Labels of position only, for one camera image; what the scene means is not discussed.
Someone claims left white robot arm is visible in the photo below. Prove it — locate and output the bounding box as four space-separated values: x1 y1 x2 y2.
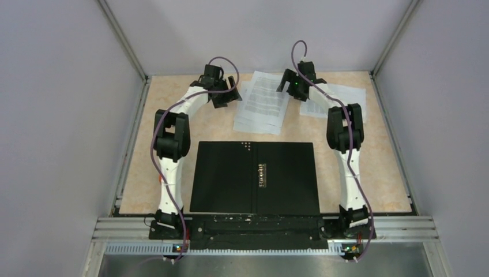
150 64 242 241

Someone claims teal folder black inside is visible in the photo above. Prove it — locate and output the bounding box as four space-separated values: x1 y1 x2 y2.
190 141 320 216

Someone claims aluminium frame rail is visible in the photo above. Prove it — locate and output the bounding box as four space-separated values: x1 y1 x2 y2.
92 215 439 256

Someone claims single printed paper sheet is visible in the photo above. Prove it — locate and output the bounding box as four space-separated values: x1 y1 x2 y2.
299 84 368 124

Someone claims printed paper stack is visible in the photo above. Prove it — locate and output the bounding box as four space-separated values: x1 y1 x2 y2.
233 71 290 135

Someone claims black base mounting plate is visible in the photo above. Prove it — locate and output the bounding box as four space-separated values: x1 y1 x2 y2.
148 214 368 252

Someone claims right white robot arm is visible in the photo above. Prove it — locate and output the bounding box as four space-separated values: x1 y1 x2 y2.
277 61 374 240

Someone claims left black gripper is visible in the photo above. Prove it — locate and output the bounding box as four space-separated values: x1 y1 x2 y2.
212 76 241 108

